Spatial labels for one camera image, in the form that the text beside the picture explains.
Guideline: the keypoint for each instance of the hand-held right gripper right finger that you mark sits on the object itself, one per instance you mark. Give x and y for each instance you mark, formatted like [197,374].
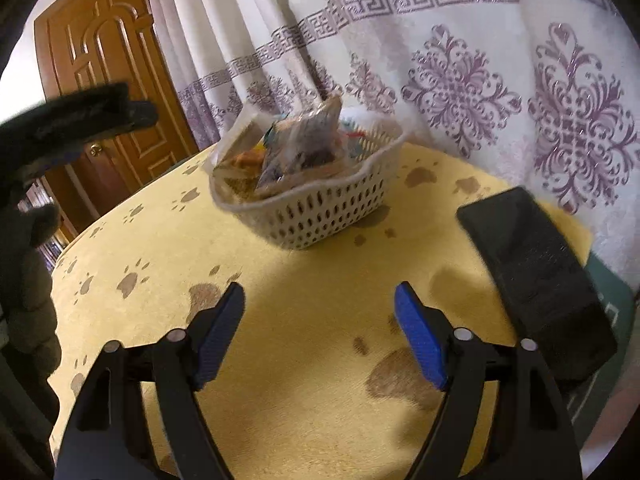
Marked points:
[420,335]

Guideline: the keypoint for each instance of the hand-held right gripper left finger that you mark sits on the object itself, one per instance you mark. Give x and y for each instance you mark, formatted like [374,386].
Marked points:
[220,330]

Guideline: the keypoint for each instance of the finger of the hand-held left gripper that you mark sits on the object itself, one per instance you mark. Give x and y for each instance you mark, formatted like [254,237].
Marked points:
[137,115]

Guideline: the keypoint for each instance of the clear long snack packet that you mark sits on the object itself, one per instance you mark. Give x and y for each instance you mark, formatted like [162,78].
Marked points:
[245,132]

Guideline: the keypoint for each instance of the white plastic basket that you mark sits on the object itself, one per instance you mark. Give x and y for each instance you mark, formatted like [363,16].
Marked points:
[320,215]

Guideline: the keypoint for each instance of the brown seed bar packet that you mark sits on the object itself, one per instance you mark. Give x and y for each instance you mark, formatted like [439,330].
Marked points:
[305,140]

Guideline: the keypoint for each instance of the person's left forearm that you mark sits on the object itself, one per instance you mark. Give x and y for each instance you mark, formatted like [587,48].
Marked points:
[25,300]

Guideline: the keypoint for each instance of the brass door knob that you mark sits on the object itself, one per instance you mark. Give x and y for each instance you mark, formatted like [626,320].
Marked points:
[94,150]

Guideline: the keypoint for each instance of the brown wooden door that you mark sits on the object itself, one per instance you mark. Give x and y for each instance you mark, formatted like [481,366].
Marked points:
[110,35]

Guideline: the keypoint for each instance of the yellow paw print tablecloth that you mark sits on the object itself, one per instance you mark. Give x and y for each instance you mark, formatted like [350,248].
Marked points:
[300,285]

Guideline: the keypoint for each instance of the wooden bookshelf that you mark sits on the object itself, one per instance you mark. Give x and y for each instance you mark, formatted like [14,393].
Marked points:
[62,235]

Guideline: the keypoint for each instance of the black rectangular case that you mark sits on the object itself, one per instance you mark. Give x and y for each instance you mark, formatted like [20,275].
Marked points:
[540,280]

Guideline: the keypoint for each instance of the white purple patterned curtain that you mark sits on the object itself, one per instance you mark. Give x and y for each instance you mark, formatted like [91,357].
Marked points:
[450,35]

